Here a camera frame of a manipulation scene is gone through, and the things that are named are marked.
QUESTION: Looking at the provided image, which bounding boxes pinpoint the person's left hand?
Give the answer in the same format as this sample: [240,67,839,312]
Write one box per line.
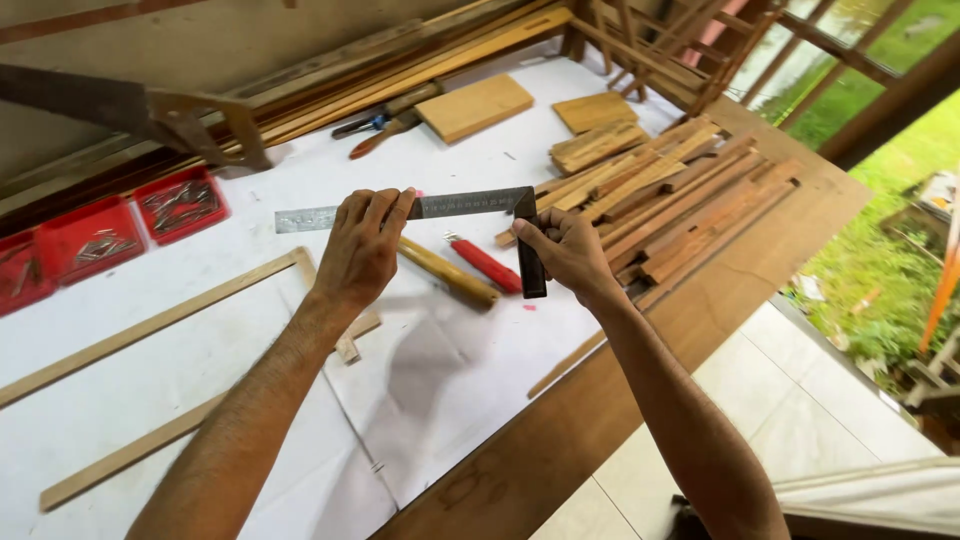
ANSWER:
[311,187,417,309]

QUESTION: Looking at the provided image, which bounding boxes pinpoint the person's right hand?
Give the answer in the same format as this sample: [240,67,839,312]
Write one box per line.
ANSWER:
[511,206,625,309]

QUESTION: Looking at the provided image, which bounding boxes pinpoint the steel try square black handle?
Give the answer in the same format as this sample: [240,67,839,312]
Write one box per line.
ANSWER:
[274,186,548,300]

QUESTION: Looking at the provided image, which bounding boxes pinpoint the red utility knife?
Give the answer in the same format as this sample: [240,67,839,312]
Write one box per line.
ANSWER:
[442,231,524,295]

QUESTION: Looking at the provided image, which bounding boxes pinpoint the white paper table cover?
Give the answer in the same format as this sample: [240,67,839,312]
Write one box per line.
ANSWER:
[0,37,685,540]

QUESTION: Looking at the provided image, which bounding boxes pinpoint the bundle of long wooden battens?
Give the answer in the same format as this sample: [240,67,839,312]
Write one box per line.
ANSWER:
[0,0,576,226]

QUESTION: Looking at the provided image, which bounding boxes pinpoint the large light wooden block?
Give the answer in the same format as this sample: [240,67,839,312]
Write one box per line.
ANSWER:
[413,72,536,145]

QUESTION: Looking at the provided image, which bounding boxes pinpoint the red tray of nails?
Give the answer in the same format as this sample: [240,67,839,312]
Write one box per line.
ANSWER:
[34,195,147,287]
[132,165,231,247]
[0,229,55,318]

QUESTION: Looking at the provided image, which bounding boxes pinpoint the stack of short wood pieces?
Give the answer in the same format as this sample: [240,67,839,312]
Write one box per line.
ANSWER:
[549,120,651,177]

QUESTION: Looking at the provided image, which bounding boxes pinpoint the small light wooden block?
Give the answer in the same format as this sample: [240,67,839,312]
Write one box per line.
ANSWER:
[552,91,639,136]

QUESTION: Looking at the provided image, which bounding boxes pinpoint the thin loose wood strip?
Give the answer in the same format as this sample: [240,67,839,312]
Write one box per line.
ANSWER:
[526,329,607,400]

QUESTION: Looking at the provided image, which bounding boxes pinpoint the pile of reddish wood strips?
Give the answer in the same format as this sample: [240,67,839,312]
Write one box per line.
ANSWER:
[494,114,802,312]

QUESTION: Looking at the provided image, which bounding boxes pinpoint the wooden railing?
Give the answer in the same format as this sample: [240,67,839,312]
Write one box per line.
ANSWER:
[720,0,960,172]

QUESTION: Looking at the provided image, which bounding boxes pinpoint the blue handled pliers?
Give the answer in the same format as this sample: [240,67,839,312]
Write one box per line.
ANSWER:
[331,111,393,141]

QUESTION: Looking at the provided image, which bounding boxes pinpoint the wooden hammer handle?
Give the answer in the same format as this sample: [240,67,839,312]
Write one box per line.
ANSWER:
[396,235,501,309]

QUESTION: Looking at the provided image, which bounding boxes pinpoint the wooden frame of thin strips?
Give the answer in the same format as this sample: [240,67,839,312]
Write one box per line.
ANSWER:
[0,246,383,514]

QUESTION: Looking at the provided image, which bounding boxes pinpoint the hand saw wooden handle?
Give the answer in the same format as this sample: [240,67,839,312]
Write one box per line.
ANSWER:
[0,63,273,173]

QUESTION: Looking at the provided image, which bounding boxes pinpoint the wooden chair frame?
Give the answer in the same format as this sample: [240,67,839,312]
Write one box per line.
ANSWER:
[559,0,787,120]

